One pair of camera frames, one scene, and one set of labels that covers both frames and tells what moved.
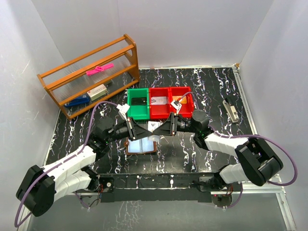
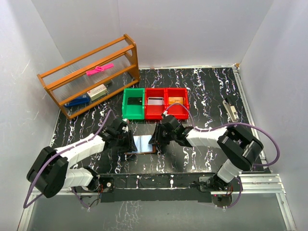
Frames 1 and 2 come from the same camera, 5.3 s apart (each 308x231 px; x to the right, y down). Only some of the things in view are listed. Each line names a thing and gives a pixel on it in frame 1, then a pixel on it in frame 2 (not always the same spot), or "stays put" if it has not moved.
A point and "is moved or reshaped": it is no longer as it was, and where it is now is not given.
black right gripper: (169, 127) → (157, 137)
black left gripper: (136, 132) → (130, 144)
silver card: (152, 126) → (155, 100)
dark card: (138, 101) is moved or reshaped
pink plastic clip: (99, 69) stays put
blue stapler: (84, 100) stays put
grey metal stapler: (231, 111) stays put
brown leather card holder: (126, 143) stays put
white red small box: (97, 92) stays put
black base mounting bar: (206, 187) stays put
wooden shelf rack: (83, 81) stays put
